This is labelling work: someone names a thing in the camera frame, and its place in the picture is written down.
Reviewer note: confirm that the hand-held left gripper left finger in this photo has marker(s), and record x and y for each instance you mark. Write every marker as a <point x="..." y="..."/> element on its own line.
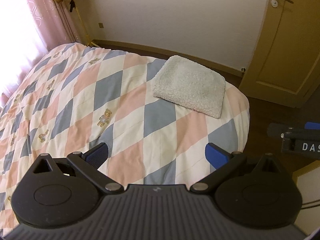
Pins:
<point x="96" y="153"/>

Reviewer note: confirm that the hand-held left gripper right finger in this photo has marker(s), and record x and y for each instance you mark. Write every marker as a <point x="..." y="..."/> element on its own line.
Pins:
<point x="216" y="155"/>

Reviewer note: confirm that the yellow pole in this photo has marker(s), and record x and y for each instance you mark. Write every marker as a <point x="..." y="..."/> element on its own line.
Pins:
<point x="83" y="27"/>

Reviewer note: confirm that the cream cabinet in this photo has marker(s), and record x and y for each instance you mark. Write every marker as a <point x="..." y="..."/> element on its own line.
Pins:
<point x="310" y="185"/>

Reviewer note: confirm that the round door lock knob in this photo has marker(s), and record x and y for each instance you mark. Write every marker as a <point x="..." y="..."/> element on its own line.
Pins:
<point x="274" y="3"/>

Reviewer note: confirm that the cream fleece garment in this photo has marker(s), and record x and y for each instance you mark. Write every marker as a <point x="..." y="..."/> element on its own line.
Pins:
<point x="190" y="90"/>

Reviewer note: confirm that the brown wall socket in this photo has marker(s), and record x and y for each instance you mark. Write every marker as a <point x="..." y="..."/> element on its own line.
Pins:
<point x="100" y="25"/>

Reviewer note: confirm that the pink curtain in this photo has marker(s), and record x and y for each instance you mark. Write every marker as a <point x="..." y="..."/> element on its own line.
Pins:
<point x="25" y="30"/>

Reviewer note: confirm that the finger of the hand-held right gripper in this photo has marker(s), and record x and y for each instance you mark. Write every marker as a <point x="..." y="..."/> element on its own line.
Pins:
<point x="275" y="131"/>
<point x="313" y="125"/>

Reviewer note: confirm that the diamond checked quilt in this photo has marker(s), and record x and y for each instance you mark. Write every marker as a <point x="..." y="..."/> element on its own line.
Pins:
<point x="125" y="92"/>

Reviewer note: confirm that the black curtain hook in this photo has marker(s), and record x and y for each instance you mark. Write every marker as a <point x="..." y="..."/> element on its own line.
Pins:
<point x="72" y="5"/>

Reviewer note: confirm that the cream door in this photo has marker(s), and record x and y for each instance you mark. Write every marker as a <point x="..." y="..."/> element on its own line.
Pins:
<point x="287" y="55"/>

